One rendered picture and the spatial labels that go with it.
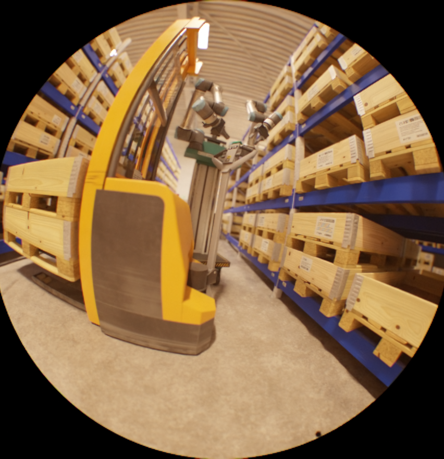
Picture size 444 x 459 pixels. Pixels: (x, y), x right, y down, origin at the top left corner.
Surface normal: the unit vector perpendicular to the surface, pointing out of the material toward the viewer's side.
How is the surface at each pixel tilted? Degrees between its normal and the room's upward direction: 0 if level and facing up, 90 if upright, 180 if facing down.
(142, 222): 90
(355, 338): 90
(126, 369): 0
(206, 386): 0
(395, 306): 90
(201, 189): 90
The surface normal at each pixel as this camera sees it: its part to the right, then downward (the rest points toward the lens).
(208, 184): 0.38, 0.12
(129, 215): 0.12, 0.09
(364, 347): -0.98, -0.15
